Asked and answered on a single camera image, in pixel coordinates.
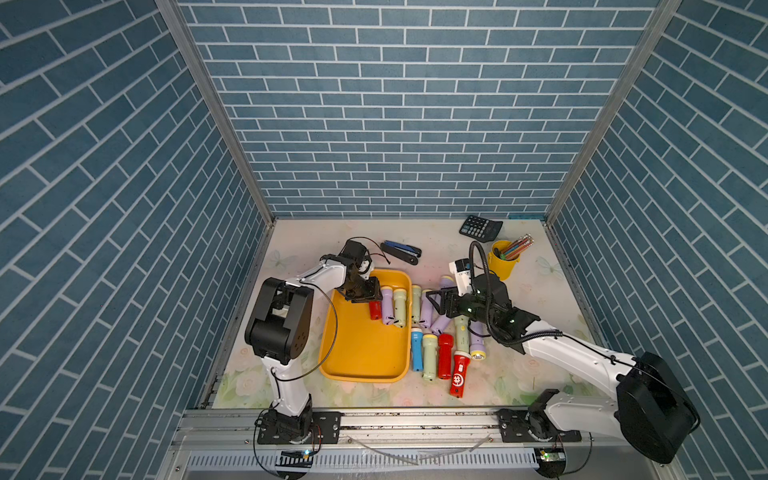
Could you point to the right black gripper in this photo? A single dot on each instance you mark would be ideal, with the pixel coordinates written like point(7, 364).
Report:
point(448, 295)

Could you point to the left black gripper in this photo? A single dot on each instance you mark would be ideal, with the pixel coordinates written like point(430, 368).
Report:
point(371, 292)

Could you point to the dark red flashlight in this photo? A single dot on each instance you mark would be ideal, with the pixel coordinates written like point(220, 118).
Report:
point(375, 310)

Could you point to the purple flashlight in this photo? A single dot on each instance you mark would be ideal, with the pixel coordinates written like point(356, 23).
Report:
point(440, 325)
point(426, 310)
point(387, 305)
point(446, 282)
point(477, 341)

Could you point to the green flashlight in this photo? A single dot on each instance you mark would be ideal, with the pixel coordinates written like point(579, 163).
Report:
point(430, 357)
point(462, 336)
point(416, 295)
point(400, 307)

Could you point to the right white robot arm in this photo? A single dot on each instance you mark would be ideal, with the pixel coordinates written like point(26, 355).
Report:
point(645, 404)

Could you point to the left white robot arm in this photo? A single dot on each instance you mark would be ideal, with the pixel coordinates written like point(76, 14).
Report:
point(279, 324)

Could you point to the green flashlight beside tray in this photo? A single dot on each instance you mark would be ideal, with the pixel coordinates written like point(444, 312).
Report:
point(416, 295)

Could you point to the blue flashlight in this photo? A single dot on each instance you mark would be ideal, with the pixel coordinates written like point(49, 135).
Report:
point(416, 336)

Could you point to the red flashlight lower plain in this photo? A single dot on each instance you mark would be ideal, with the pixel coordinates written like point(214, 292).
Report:
point(445, 355)

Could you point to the black and blue stapler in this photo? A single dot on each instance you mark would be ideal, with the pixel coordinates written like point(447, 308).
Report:
point(404, 252)

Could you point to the red flashlight white logo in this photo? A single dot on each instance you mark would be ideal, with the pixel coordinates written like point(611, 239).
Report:
point(461, 363)

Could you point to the yellow pen cup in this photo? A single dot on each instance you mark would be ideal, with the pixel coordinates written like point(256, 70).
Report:
point(501, 267)

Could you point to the black desk calculator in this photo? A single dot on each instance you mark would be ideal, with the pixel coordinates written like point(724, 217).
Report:
point(481, 229)

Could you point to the coloured pens bundle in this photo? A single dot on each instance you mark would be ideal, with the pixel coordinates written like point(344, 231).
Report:
point(516, 248)

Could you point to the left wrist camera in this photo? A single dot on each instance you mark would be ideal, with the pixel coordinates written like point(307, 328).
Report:
point(365, 266)

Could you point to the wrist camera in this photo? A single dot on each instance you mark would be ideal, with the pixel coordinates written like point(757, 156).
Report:
point(462, 270)
point(365, 266)

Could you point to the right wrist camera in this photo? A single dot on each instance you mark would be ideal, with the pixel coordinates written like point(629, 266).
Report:
point(462, 270)

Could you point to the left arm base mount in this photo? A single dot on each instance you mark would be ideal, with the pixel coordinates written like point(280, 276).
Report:
point(277, 429)

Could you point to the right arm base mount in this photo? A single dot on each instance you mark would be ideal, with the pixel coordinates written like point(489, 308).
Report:
point(531, 424)

